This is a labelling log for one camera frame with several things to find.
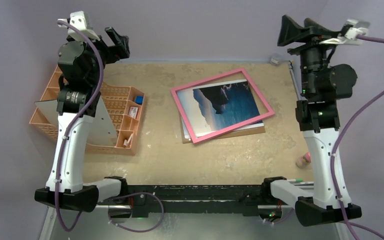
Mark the orange plastic file organizer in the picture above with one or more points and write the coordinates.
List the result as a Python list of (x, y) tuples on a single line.
[(117, 99)]

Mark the green marker pen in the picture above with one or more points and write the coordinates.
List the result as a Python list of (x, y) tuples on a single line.
[(294, 181)]

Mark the pink wooden photo frame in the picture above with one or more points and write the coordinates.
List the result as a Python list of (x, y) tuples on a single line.
[(236, 74)]

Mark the brown cardboard backing board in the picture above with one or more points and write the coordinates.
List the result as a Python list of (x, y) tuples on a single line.
[(252, 129)]

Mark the white sheet in organizer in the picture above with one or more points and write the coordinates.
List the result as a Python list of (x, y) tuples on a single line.
[(102, 131)]

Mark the pink capped bottle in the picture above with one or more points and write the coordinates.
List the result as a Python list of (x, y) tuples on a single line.
[(303, 161)]

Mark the small clear jar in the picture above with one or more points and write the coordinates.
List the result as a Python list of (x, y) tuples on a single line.
[(276, 61)]

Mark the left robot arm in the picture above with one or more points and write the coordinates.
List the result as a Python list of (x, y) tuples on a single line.
[(82, 63)]

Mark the red white small box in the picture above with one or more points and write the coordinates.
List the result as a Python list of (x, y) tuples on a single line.
[(133, 112)]

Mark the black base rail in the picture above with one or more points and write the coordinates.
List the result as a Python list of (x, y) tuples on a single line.
[(247, 200)]

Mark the white item in compartment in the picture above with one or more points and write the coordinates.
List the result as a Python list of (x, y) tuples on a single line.
[(127, 141)]

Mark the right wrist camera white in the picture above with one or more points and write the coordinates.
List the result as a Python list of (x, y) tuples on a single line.
[(349, 32)]

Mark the blue small box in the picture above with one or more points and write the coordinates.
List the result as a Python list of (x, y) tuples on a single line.
[(139, 99)]

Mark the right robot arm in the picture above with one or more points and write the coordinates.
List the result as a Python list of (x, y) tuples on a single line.
[(317, 114)]

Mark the ocean cliff photo print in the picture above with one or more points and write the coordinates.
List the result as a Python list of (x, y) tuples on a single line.
[(218, 105)]

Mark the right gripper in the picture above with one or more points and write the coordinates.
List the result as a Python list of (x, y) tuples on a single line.
[(311, 39)]

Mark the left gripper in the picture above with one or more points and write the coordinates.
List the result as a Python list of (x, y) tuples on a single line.
[(114, 53)]

